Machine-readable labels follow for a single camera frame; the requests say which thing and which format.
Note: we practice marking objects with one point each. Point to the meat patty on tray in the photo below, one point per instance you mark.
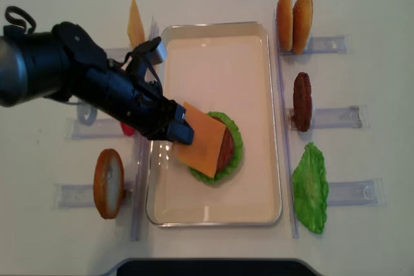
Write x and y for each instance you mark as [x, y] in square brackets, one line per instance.
[226, 152]

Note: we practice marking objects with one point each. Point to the orange cheese slice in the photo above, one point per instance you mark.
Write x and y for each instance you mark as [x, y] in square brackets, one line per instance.
[203, 153]
[135, 29]

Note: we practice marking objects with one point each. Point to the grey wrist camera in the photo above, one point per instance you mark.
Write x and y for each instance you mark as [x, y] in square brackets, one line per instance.
[145, 57]

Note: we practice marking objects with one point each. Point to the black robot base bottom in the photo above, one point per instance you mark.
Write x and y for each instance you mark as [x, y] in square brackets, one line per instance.
[213, 267]

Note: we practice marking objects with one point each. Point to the white rectangular metal tray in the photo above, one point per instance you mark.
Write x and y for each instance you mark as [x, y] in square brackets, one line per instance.
[222, 68]

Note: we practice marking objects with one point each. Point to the bun half with white face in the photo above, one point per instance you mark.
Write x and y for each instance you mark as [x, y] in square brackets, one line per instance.
[108, 185]

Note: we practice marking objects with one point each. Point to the right golden bun half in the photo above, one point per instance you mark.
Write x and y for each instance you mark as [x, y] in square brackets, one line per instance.
[302, 22]

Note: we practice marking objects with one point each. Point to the clear holder rail lower left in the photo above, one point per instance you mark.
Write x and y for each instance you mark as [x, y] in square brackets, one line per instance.
[70, 196]

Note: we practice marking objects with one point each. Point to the long clear rail right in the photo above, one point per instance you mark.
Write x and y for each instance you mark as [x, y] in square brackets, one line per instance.
[285, 135]

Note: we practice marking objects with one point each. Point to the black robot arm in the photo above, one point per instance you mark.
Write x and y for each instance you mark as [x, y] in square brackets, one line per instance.
[66, 62]

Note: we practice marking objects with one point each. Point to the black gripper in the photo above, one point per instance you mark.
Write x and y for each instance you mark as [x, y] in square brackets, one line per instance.
[117, 94]

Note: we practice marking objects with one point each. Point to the upright brown meat patty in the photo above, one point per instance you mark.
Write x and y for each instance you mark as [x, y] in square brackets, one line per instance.
[302, 102]

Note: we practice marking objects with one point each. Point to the left golden bun half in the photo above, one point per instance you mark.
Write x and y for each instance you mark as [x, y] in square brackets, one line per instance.
[284, 23]

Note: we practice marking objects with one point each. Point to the lettuce leaf on tray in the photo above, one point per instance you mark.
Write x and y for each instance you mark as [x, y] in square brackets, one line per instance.
[238, 150]

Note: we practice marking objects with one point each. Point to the clear holder rail lower right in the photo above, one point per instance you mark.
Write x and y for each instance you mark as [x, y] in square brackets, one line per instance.
[360, 193]

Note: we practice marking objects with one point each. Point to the upright green lettuce leaf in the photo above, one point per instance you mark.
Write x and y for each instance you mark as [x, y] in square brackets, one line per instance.
[311, 189]

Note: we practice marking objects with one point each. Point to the red tomato slice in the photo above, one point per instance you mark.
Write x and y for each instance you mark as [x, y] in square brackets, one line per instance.
[127, 130]

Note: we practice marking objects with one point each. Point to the clear holder rail upper right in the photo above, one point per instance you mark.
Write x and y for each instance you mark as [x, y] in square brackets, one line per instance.
[326, 45]

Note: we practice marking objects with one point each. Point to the golden bun half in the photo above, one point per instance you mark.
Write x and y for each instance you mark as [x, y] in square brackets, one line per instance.
[302, 22]
[284, 23]

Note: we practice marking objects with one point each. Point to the clear holder rail middle right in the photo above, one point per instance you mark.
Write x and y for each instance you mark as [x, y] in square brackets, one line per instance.
[354, 117]

